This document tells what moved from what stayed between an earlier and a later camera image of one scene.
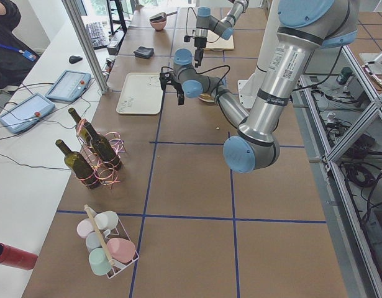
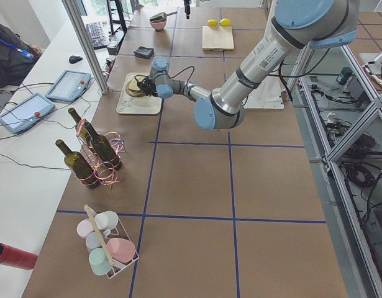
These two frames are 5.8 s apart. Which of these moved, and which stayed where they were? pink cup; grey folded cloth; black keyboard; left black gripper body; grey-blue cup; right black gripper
Moved: right black gripper; left black gripper body
Stayed: grey-blue cup; grey folded cloth; black keyboard; pink cup
